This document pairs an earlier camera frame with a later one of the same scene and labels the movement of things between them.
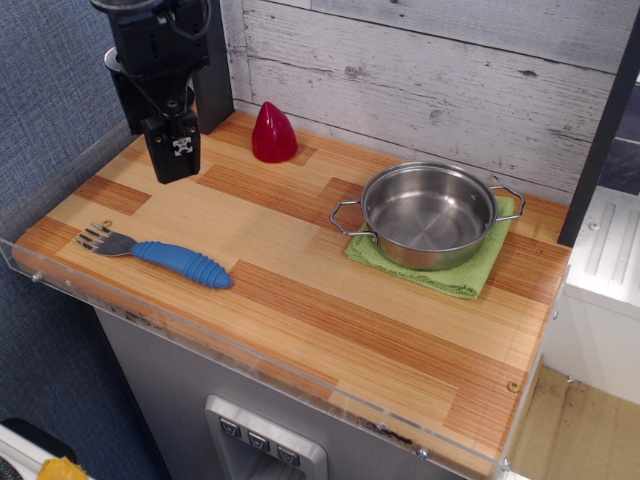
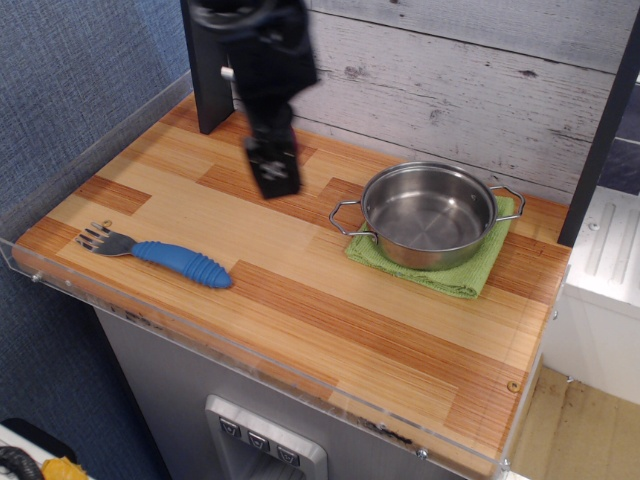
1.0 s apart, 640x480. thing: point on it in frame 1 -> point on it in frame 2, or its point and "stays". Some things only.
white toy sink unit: (594, 335) stays
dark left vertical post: (213, 90) stays
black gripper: (160, 45) -> (271, 49)
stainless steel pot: (427, 215) stays
